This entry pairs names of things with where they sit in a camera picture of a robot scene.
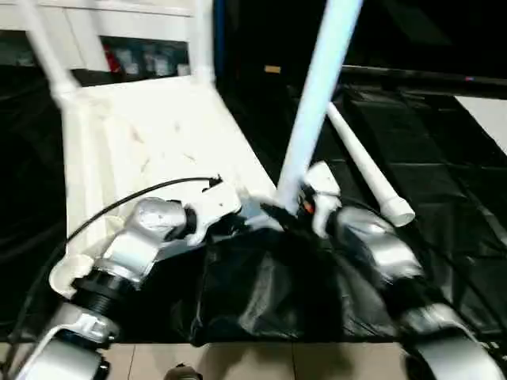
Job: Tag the white glass-door cabinet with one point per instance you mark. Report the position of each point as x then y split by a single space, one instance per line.
119 23

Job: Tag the white plastic table top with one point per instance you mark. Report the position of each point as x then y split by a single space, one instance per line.
138 138

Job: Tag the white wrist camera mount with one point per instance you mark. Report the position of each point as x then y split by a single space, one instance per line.
322 182
216 202

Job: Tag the small yellow label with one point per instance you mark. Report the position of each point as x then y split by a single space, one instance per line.
272 69

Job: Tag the white plastic table leg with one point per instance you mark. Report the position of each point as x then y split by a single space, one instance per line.
47 55
204 39
317 99
368 166

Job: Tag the white flat board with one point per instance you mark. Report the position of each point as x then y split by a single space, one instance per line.
487 118

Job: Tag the black panel with blue edge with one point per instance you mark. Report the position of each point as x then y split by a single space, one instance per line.
222 39

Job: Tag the black mat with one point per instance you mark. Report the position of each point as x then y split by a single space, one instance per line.
277 285

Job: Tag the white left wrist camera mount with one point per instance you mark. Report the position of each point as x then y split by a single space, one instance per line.
216 202

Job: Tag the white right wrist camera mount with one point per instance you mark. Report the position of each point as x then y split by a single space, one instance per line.
322 182

